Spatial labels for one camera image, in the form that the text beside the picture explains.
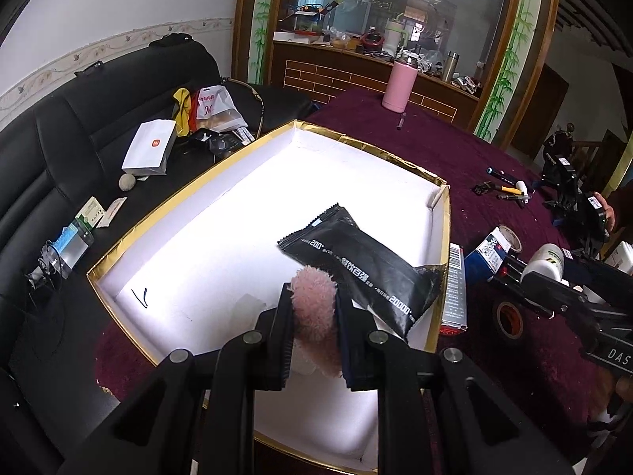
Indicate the pink thermos bottle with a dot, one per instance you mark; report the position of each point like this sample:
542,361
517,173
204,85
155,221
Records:
398,84

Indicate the small white green box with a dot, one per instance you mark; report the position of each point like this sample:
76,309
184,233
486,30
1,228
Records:
90,212

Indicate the silver long box red end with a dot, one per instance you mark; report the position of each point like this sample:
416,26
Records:
454,292

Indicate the black plastic packet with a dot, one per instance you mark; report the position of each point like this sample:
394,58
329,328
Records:
217,143

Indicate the clear blue-label bottle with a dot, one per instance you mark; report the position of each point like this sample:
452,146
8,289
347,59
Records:
71,247

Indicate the white green-print bottle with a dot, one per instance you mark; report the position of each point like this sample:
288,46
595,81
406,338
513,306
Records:
544,262

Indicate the black leather sofa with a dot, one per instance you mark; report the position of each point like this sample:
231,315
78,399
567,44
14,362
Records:
49,158

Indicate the wooden stair railing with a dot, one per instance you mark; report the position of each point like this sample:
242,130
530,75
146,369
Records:
598,158

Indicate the yellow cloth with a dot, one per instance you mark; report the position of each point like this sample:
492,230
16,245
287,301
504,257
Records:
181,109

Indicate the glass fish tank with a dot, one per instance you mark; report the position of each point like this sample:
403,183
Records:
306,22

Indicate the black wipes packet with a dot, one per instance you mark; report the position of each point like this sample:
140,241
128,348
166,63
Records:
361,262

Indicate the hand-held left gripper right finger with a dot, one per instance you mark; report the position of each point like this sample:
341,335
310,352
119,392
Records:
347,346

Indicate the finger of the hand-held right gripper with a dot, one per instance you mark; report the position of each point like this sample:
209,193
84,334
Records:
544,292
598,279

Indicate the white card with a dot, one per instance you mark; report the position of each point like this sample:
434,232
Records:
112,212

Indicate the white snack bag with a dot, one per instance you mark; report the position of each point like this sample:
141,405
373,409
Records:
217,109

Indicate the white flat carton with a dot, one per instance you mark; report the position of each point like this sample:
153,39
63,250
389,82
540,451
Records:
151,148

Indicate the grey ball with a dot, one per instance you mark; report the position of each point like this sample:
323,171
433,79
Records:
126,182

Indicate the white gold-edged cardboard box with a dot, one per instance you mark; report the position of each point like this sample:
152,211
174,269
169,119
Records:
222,208

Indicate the pink plush toy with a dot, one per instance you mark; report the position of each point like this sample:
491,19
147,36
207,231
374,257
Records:
314,307

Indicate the black tape roll red core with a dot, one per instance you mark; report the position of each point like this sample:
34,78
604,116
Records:
499,321

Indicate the person's right hand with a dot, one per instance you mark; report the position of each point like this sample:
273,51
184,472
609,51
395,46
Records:
611,388

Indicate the wooden door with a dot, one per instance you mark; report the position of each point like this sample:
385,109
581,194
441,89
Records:
536,114

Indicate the thin black pen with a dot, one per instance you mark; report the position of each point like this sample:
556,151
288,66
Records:
401,122

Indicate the small metal gadget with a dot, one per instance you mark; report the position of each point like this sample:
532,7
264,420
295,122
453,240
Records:
39,274

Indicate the red black appliance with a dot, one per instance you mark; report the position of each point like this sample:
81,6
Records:
372,42

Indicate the small white plastic bottle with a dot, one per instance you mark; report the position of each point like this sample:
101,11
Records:
521,187

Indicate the white green tumbler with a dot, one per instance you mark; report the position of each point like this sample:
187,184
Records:
395,37

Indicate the blue white carton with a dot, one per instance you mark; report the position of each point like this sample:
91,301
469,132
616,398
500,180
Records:
487,255

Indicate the clear brown pen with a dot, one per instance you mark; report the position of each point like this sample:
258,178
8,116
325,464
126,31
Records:
514,198

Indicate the wooden mirror cabinet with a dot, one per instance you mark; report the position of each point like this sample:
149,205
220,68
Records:
316,79

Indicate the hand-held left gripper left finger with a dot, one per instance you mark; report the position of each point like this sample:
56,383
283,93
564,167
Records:
285,341

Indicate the dark figurine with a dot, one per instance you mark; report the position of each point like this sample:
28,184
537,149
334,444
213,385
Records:
559,141

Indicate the black tape roll beige core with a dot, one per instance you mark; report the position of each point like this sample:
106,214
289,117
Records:
513,237

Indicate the steel flask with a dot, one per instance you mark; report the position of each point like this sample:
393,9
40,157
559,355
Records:
450,67

